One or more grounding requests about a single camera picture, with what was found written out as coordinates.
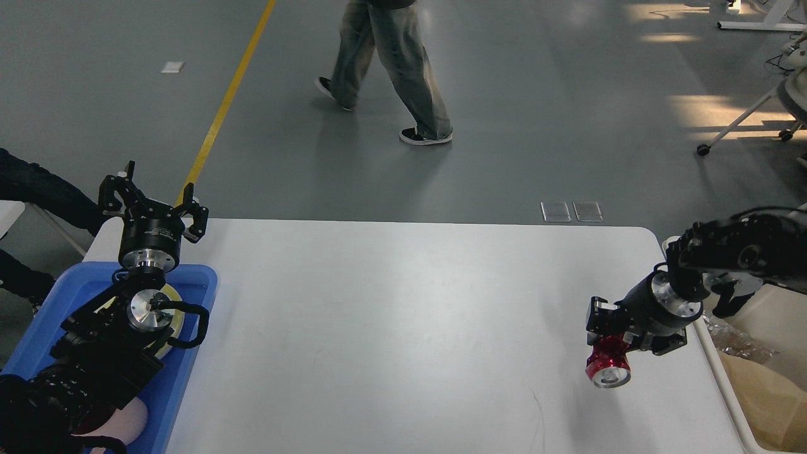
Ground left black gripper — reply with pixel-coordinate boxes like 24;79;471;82
98;161;209;272

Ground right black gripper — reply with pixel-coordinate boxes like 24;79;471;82
586;271;703;356

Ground red shiny wrapper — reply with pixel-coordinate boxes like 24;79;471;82
585;334;631;388

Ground aluminium foil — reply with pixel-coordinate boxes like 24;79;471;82
702;310;781;364

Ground yellow plastic plate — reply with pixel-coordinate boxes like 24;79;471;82
103;284;185;359

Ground brown paper bag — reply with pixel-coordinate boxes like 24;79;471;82
718;352;806;453

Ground pink mug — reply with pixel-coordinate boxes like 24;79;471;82
73;399;149;445

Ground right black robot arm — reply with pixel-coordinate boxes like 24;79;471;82
587;206;806;356

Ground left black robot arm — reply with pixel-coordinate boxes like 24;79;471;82
2;161;209;453

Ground clear floor plate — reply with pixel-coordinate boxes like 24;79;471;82
573;201;603;223
541;201;572;223

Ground dark clothed person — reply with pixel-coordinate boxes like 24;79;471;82
1;148;108;236

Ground white floor marker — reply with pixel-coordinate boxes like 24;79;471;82
160;61;185;74

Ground beige waste bin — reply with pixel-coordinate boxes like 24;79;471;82
662;236;807;454

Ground blue plastic tray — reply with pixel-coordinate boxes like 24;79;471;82
0;262;219;454

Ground white office chair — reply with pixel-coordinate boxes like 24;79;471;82
696;32;807;165

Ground walking person in jeans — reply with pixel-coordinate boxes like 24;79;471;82
315;1;453;146

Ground white desk frame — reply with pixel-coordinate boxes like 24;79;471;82
717;1;805;33

